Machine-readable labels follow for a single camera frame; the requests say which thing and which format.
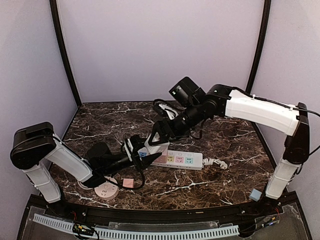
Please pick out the small green circuit board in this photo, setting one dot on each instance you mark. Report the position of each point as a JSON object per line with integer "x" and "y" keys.
{"x": 82, "y": 229}

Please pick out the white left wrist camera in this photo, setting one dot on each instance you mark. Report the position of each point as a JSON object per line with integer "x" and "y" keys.
{"x": 128, "y": 149}

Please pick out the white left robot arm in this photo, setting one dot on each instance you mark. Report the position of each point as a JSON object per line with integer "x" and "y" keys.
{"x": 37, "y": 143}

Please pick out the pink flat plug adapter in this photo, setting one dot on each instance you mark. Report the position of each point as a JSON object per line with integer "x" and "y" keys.
{"x": 128, "y": 183}

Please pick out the pink round power socket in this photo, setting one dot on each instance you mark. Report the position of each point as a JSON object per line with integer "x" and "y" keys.
{"x": 106, "y": 191}

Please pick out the light blue cube adapter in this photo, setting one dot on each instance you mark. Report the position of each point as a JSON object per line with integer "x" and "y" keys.
{"x": 255, "y": 195}

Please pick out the black frame post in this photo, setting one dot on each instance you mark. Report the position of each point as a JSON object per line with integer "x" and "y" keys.
{"x": 63, "y": 52}
{"x": 259, "y": 46}

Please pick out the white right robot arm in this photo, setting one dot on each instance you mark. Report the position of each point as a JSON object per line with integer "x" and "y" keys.
{"x": 228, "y": 101}

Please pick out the white cube socket adapter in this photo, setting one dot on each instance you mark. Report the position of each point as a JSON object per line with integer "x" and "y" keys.
{"x": 156, "y": 144}

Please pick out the pink cube socket adapter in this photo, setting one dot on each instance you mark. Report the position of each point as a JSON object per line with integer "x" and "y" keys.
{"x": 163, "y": 158}

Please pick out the grey slotted cable duct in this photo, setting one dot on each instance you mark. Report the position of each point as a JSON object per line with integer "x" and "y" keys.
{"x": 123, "y": 231}

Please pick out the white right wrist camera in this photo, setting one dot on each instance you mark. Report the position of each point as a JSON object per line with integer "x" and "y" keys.
{"x": 168, "y": 111}

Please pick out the black right frame post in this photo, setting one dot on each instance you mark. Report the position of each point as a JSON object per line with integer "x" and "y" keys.
{"x": 259, "y": 46}

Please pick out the black left frame post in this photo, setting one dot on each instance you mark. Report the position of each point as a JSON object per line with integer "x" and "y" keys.
{"x": 63, "y": 52}

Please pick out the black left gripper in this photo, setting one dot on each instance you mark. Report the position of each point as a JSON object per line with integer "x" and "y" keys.
{"x": 135, "y": 155}

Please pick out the white multicolour power strip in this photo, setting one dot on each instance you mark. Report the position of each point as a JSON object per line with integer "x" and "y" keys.
{"x": 189, "y": 161}

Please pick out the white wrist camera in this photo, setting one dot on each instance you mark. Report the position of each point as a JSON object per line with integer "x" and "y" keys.
{"x": 128, "y": 149}
{"x": 168, "y": 111}

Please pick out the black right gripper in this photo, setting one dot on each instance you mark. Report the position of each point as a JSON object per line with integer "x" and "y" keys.
{"x": 166, "y": 128}

